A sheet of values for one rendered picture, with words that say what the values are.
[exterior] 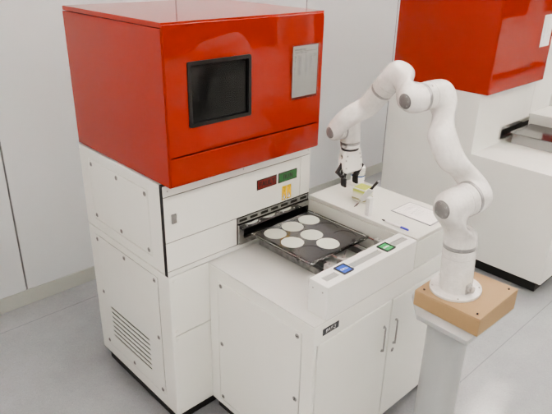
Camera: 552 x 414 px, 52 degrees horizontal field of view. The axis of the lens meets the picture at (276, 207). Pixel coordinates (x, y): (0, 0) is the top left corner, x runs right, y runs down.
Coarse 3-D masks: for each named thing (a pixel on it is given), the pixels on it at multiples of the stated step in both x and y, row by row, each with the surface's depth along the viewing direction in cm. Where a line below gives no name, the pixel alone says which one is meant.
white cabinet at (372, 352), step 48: (240, 288) 231; (384, 288) 229; (240, 336) 240; (288, 336) 215; (336, 336) 214; (384, 336) 239; (240, 384) 251; (288, 384) 224; (336, 384) 226; (384, 384) 256
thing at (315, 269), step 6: (264, 246) 256; (270, 246) 253; (276, 252) 251; (282, 252) 248; (288, 258) 246; (294, 258) 243; (300, 264) 241; (306, 264) 238; (312, 270) 236; (318, 270) 234
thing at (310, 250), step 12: (300, 216) 268; (312, 228) 256; (324, 228) 257; (336, 228) 257; (276, 240) 246; (312, 240) 246; (348, 240) 247; (300, 252) 236; (312, 252) 236; (324, 252) 236
